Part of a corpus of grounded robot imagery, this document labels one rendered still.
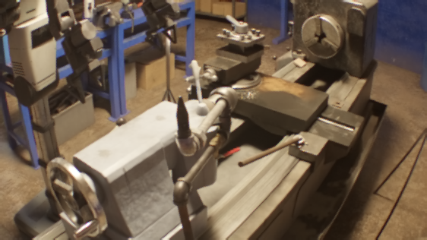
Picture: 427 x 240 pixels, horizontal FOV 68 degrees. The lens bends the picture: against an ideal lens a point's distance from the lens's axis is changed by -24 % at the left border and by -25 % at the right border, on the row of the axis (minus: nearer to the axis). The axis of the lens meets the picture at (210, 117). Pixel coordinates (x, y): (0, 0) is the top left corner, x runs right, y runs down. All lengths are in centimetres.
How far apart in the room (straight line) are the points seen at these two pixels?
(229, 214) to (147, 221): 35
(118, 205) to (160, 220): 15
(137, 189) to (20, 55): 87
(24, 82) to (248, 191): 101
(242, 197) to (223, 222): 14
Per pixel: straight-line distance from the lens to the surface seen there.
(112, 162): 93
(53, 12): 115
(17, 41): 160
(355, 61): 240
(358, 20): 227
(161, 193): 103
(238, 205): 130
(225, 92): 131
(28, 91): 166
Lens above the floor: 169
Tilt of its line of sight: 29 degrees down
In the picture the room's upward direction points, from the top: 1 degrees clockwise
